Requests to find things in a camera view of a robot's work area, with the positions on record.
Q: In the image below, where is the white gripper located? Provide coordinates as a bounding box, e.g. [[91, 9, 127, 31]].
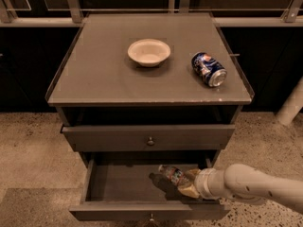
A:
[[177, 168, 224, 200]]

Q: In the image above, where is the clear plastic water bottle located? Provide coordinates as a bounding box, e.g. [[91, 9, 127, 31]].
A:
[[158, 165, 193, 188]]

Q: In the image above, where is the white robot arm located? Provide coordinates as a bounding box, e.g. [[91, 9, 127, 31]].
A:
[[177, 164, 303, 214]]

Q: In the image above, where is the round top drawer knob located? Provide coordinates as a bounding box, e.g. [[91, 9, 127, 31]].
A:
[[147, 137, 155, 146]]

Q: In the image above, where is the grey open middle drawer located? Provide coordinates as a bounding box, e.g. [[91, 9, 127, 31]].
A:
[[69, 150, 230, 221]]

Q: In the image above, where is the grey top drawer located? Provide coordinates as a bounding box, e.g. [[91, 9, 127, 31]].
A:
[[62, 124, 235, 152]]

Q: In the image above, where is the grey drawer cabinet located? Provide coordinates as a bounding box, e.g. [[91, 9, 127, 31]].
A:
[[45, 12, 256, 168]]

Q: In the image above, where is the blue Pepsi can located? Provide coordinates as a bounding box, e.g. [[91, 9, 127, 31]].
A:
[[191, 52, 227, 87]]

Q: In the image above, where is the white paper bowl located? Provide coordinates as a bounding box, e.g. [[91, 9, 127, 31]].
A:
[[128, 39, 170, 67]]

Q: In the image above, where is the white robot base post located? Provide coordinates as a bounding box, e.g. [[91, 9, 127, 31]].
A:
[[276, 77, 303, 126]]

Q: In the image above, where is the metal railing frame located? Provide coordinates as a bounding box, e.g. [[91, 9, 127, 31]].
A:
[[0, 0, 303, 27]]

